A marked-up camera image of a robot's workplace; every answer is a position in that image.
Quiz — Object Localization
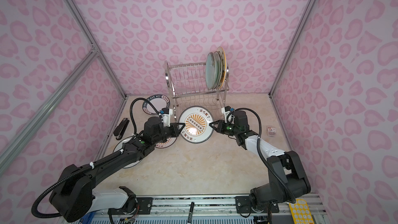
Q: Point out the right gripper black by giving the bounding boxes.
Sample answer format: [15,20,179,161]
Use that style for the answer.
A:
[208,120,240,136]

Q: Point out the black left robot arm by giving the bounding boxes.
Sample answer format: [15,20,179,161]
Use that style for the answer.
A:
[49,117,185,222]

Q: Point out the black marker pen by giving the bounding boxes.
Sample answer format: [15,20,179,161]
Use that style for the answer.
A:
[187,202,195,224]

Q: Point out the white plate black text rim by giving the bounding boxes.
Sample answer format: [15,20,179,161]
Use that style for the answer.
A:
[142,94,170,115]

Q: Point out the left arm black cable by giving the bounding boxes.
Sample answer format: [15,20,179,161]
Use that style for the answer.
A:
[30,97,162,218]

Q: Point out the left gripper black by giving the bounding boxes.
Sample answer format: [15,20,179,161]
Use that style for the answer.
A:
[153,122,186,146]

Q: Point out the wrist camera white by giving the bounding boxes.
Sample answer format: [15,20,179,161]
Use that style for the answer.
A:
[160,108,174,127]
[221,106,235,123]

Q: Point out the white plate black rings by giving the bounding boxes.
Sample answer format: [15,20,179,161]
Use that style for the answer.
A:
[113,136,144,169]

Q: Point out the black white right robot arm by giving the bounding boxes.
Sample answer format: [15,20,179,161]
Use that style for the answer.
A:
[210,106,312,211]

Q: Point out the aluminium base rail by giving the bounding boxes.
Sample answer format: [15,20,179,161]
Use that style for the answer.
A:
[57,192,330,224]

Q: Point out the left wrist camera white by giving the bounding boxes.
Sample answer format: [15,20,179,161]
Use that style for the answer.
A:
[160,108,174,127]

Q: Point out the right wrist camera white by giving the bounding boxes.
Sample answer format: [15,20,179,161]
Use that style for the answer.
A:
[221,106,235,123]

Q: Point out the orange sunburst plate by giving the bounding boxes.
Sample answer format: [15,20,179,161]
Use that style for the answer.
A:
[179,106,214,144]
[155,138,177,149]

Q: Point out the black stapler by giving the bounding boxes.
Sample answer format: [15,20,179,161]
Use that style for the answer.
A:
[113,118,130,141]

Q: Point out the mint green flower plate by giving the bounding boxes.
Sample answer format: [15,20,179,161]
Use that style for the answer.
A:
[205,52,217,90]

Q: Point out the halloween cat star plate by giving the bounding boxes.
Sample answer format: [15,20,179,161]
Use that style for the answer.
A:
[217,47,227,89]

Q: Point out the silver two-tier dish rack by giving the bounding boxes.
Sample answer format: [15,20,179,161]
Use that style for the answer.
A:
[164,61,229,121]

